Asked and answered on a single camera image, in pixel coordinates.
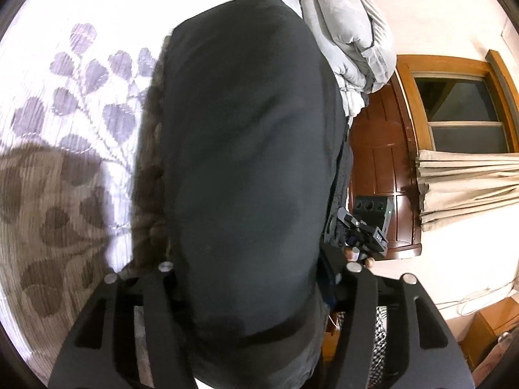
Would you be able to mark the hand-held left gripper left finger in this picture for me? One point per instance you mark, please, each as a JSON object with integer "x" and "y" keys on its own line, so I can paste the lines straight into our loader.
{"x": 162, "y": 291}

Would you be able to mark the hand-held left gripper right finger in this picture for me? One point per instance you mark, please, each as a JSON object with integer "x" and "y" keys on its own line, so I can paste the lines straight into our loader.
{"x": 337, "y": 269}

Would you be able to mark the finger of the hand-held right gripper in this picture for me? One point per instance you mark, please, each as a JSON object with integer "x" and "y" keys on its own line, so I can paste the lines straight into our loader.
{"x": 365, "y": 235}

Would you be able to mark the black pants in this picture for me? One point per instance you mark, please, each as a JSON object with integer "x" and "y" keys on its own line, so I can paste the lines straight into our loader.
{"x": 243, "y": 150}

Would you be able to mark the brown wooden door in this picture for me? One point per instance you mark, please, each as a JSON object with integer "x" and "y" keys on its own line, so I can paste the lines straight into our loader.
{"x": 381, "y": 150}

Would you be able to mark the black white checkered cloth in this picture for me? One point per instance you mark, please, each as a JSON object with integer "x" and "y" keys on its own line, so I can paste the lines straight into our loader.
{"x": 382, "y": 344}

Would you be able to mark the beige curtain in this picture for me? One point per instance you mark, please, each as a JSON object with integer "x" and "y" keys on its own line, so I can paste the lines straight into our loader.
{"x": 466, "y": 186}

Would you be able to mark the wooden framed window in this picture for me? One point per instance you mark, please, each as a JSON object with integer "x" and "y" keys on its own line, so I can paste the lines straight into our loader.
{"x": 458, "y": 101}

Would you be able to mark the wooden side table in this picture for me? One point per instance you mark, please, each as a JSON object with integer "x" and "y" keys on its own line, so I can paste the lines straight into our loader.
{"x": 486, "y": 332}

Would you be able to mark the grey folded duvet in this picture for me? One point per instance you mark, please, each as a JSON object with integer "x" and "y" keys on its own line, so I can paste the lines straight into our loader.
{"x": 348, "y": 28}

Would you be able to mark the white floral bedspread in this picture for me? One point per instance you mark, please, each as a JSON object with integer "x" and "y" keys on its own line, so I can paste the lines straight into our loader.
{"x": 61, "y": 89}

